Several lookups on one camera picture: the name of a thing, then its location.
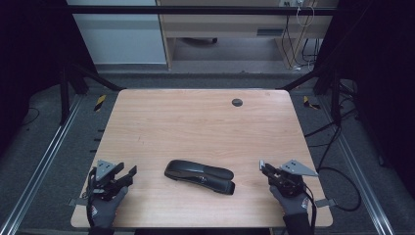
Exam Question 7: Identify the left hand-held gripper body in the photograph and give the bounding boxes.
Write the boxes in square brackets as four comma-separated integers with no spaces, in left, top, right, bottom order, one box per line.
[87,159,127,202]

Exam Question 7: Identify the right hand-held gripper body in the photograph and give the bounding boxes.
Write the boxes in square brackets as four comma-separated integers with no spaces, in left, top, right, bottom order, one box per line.
[269,159,319,198]

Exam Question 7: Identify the black stapler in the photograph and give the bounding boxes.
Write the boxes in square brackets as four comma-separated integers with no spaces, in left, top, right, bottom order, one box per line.
[163,159,237,196]

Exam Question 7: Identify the person's right hand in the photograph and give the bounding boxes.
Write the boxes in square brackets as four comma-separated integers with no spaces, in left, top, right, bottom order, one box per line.
[269,184,310,217]

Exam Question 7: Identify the person's left hand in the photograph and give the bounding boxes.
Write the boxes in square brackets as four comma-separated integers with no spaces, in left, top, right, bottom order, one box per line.
[89,185,129,229]

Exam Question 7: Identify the grey tape strip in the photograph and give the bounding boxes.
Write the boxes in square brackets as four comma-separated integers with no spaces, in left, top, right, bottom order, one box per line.
[314,198,338,209]
[68,197,91,208]

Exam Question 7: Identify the yellow black floor tape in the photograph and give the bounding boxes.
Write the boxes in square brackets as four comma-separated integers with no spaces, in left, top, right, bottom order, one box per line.
[302,95,322,111]
[93,94,108,113]

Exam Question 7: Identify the white cabinet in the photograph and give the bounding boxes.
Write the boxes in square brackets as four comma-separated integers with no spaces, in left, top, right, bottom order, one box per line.
[66,0,168,66]

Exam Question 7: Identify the light wooden desk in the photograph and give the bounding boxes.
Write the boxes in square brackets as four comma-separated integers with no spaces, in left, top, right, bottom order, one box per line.
[156,0,339,71]

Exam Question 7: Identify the left hand-held gripper cable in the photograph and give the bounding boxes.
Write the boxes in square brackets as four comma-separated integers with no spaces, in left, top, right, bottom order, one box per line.
[85,166,98,229]

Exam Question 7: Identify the hand-held gripper cable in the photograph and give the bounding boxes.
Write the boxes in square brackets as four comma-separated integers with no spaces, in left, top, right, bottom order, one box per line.
[302,183,318,235]
[85,166,98,229]

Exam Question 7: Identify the right hand-held gripper cable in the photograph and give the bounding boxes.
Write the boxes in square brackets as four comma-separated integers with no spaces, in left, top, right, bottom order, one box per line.
[302,183,318,235]

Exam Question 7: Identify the aluminium floor rail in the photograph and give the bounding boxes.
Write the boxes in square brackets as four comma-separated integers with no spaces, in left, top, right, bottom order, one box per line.
[0,94,84,235]
[317,96,396,235]

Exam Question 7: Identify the black frame strut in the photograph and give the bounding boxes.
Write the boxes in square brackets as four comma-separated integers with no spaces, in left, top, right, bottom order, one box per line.
[277,67,345,125]
[59,63,125,125]

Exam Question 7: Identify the thin black floor cable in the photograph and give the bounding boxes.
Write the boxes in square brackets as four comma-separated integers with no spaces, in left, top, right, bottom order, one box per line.
[22,107,41,127]

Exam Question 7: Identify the black desk cables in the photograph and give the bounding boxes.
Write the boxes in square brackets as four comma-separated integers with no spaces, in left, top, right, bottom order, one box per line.
[281,14,323,71]

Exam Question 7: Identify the white hanging cable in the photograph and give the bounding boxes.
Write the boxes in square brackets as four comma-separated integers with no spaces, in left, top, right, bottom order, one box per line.
[296,5,316,28]

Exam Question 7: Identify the black horizontal frame bar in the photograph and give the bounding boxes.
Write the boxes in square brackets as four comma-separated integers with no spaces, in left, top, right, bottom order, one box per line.
[65,5,341,16]

